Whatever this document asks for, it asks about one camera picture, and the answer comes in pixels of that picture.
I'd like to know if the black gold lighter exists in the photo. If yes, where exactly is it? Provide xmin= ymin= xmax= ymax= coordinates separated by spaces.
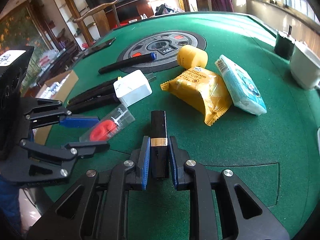
xmin=150 ymin=110 xmax=169 ymax=179

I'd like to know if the black marker purple cap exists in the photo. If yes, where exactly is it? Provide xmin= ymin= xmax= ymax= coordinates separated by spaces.
xmin=66 ymin=93 xmax=120 ymax=114

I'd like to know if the black marker yellow cap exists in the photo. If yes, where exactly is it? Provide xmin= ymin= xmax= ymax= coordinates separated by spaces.
xmin=67 ymin=77 xmax=121 ymax=105

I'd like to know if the yellow cracker packet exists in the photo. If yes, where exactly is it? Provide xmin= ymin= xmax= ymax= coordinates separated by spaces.
xmin=160 ymin=67 xmax=233 ymax=126

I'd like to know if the white power adapter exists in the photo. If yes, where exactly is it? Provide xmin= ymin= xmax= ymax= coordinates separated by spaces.
xmin=113 ymin=70 xmax=156 ymax=107

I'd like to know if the light blue tissue pack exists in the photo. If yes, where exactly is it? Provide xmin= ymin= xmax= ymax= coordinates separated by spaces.
xmin=215 ymin=55 xmax=267 ymax=116

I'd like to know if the yellow round container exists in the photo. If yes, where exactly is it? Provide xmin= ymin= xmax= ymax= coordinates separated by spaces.
xmin=177 ymin=45 xmax=208 ymax=69

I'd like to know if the black marker blue cap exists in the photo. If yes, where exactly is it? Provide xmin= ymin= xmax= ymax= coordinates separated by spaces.
xmin=98 ymin=53 xmax=157 ymax=74

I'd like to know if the cardboard box tray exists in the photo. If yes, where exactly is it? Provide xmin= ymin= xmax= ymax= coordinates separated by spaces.
xmin=34 ymin=70 xmax=79 ymax=145

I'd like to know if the black glass side table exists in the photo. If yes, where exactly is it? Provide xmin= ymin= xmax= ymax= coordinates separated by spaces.
xmin=35 ymin=42 xmax=79 ymax=87

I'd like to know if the black smartphone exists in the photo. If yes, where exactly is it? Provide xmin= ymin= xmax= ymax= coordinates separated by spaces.
xmin=82 ymin=37 xmax=116 ymax=58

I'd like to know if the wooden armchair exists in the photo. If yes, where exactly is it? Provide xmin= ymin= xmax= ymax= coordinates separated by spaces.
xmin=68 ymin=0 xmax=120 ymax=46

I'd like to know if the round table centre control panel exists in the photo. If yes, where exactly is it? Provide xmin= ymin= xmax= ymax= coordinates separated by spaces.
xmin=117 ymin=30 xmax=207 ymax=74

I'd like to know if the dark green cylinder motor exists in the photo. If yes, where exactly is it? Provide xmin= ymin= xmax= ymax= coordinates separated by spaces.
xmin=274 ymin=25 xmax=296 ymax=60

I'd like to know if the white ceramic mug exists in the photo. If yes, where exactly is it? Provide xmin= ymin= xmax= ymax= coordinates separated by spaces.
xmin=289 ymin=41 xmax=319 ymax=90

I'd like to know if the flower wall painting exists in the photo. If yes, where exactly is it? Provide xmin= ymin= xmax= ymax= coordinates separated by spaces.
xmin=1 ymin=1 xmax=53 ymax=94

